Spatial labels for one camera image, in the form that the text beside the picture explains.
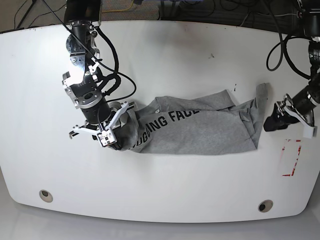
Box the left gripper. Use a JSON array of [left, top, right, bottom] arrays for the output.
[[263, 85, 320, 132]]

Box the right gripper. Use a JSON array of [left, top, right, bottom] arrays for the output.
[[81, 97, 139, 151]]

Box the grey t-shirt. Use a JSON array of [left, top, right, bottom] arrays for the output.
[[128, 83, 268, 156]]

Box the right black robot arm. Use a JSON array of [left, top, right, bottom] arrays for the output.
[[62, 0, 121, 125]]

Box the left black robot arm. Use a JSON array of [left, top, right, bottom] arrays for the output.
[[111, 0, 320, 156]]

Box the red tape marking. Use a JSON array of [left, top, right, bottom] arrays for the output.
[[278, 139, 303, 177]]

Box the right table grommet hole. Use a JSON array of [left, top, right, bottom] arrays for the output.
[[258, 199, 274, 213]]

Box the table grommet hole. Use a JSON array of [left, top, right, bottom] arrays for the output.
[[258, 199, 274, 213], [39, 190, 53, 203]]

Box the left table grommet hole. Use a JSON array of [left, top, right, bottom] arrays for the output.
[[39, 190, 53, 203]]

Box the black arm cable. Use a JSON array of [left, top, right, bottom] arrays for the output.
[[94, 24, 138, 103]]

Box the yellow cable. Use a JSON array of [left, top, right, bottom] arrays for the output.
[[101, 0, 135, 14]]

